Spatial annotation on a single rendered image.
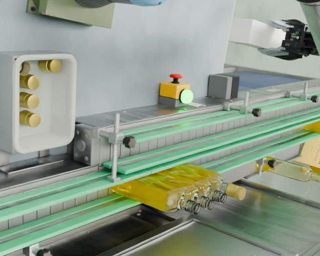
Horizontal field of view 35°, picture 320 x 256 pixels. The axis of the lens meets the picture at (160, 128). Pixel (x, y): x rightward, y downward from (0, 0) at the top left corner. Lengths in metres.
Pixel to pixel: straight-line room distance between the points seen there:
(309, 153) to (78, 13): 3.58
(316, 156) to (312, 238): 3.07
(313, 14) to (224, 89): 0.92
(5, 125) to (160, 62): 0.61
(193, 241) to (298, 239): 0.34
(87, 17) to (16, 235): 0.53
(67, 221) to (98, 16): 0.50
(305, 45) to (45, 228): 0.76
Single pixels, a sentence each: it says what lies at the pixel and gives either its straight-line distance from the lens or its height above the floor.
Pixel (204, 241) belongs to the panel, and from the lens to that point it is 1.36.
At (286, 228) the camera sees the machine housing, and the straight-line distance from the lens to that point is 1.60.
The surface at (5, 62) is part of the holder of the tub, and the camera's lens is 1.17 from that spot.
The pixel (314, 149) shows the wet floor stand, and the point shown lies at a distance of 4.62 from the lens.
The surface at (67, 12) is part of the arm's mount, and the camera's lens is 1.23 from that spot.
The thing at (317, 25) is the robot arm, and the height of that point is 1.40.
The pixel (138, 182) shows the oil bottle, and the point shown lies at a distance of 1.28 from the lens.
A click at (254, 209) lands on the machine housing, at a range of 1.70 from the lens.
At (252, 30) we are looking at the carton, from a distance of 1.33.
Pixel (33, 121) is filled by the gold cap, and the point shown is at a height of 0.81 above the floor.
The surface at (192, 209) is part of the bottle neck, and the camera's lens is 1.21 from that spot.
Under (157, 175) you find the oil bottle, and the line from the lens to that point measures 1.35.
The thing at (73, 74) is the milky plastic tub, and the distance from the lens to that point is 1.24.
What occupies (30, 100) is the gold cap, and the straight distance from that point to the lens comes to 1.20.
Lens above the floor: 1.76
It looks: 38 degrees down
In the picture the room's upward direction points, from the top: 105 degrees clockwise
